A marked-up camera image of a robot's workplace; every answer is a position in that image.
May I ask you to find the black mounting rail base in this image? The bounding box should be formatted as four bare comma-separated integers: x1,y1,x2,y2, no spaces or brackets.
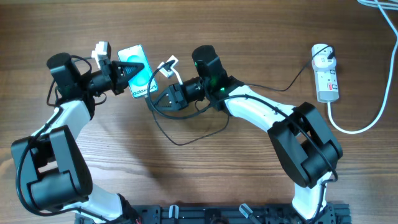
74,203,352,224

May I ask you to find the white power strip cord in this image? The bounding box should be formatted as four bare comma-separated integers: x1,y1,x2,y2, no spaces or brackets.
326,0,398,135

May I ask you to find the Galaxy S25 smartphone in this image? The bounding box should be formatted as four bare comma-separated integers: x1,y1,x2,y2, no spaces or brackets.
116,44,159,100

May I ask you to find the black USB charging cable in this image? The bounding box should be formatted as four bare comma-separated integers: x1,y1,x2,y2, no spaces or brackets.
144,45,336,146

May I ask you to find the white power strip socket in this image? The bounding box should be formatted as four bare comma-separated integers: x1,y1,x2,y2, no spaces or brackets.
312,44,339,103

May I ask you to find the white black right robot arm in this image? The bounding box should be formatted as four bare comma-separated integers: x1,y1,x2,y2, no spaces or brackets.
146,45,343,223

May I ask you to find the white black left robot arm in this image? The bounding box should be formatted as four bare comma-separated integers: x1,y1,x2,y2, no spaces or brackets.
11,52,144,223

